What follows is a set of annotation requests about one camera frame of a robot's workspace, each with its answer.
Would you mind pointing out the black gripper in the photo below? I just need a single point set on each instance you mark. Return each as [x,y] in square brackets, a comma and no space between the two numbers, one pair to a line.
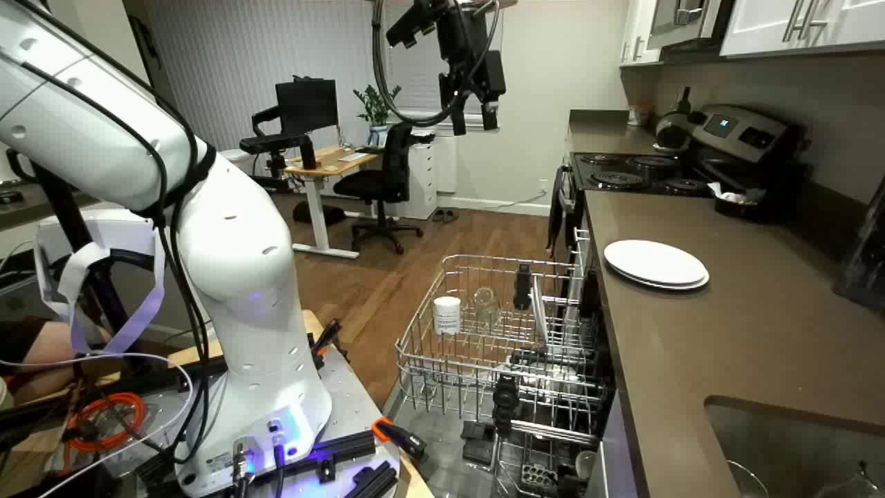
[471,50]

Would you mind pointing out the clear glass plate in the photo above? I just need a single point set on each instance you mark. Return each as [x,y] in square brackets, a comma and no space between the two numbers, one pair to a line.
[543,321]

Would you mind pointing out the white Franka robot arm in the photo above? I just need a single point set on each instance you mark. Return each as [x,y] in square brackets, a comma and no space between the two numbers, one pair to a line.
[238,278]

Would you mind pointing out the white plate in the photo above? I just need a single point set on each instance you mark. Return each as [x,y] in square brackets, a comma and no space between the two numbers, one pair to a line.
[693,285]
[653,262]

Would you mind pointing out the dishwasher lower rack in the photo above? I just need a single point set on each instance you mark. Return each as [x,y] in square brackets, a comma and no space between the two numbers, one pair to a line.
[505,432]

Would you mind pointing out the white drawer cabinet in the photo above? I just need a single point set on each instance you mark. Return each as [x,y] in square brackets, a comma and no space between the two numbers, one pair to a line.
[431,176]

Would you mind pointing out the green potted plant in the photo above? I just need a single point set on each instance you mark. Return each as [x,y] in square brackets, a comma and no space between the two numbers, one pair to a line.
[377,104]

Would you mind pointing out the black office chair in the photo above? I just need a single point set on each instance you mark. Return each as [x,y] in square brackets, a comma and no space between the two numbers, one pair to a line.
[388,181]

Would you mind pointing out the wooden desk with white legs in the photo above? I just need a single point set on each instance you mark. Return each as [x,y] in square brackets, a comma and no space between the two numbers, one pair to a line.
[332,163]

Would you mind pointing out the black kitchen stove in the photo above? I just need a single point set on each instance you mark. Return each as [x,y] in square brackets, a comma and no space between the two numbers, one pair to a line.
[636,173]

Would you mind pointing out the black bottle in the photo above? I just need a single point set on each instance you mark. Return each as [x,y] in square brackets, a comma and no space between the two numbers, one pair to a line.
[524,289]

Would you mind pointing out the clear drinking glass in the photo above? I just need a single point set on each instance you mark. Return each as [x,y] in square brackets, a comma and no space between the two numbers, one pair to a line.
[484,299]

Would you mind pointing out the black kettle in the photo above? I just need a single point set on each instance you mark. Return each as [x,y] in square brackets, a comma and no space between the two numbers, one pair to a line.
[675,127]

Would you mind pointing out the white cup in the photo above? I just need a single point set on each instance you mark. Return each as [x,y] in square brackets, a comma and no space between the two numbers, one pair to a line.
[447,316]

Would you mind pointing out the black armrest chair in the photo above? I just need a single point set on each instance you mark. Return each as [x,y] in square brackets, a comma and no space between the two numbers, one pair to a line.
[268,143]

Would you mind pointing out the white cloth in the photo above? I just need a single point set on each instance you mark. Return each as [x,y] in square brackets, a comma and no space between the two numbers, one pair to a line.
[726,194]

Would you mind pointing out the grey robot mounting cart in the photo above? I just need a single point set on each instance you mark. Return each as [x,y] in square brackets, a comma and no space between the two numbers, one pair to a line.
[361,404]

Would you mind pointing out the orange black screwdriver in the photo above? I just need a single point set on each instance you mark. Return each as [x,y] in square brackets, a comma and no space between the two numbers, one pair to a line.
[400,437]

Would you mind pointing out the black tripod pole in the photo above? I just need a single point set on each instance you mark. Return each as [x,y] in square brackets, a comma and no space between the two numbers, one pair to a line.
[77,249]

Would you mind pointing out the steel kitchen sink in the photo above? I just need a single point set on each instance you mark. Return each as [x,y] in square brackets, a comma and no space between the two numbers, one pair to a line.
[792,447]

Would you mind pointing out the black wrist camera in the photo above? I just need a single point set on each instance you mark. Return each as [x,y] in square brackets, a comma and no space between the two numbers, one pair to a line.
[413,20]

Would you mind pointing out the white wall cabinet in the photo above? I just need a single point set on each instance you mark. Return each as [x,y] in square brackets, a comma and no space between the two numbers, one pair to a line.
[803,22]

